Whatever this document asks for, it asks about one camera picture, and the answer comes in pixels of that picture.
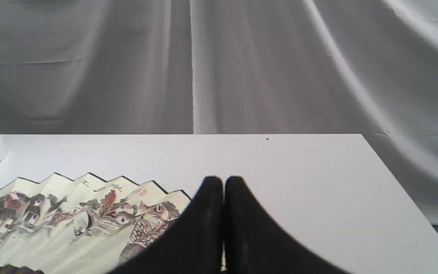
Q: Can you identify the painted paper folding fan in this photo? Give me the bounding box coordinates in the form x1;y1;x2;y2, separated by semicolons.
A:
0;173;191;274

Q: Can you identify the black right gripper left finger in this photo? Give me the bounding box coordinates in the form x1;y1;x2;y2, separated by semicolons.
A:
112;176;224;274

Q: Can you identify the grey backdrop curtain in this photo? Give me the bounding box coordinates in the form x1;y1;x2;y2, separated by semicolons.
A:
0;0;438;225

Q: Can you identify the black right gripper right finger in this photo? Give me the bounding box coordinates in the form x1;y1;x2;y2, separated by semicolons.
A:
224;176;345;274

